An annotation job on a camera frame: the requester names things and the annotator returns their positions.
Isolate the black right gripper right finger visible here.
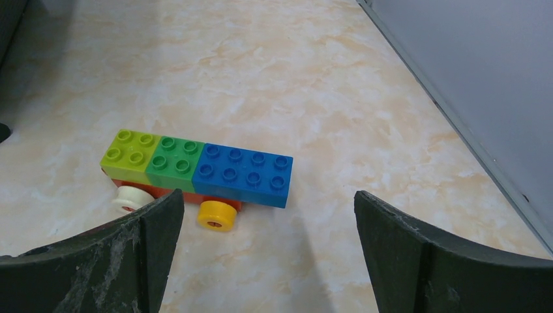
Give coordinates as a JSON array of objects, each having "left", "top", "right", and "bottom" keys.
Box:
[{"left": 354, "top": 190, "right": 552, "bottom": 312}]

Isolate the colourful toy brick train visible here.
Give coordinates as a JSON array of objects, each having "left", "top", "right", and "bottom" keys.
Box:
[{"left": 100, "top": 129, "right": 293, "bottom": 232}]

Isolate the black tripod microphone stand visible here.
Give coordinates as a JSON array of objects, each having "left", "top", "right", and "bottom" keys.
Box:
[{"left": 0, "top": 123, "right": 12, "bottom": 143}]

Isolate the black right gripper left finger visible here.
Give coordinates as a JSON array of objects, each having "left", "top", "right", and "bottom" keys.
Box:
[{"left": 1, "top": 189, "right": 185, "bottom": 312}]

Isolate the black aluminium poker chip case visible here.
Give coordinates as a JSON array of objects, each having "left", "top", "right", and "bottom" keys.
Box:
[{"left": 1, "top": 0, "right": 29, "bottom": 65}]

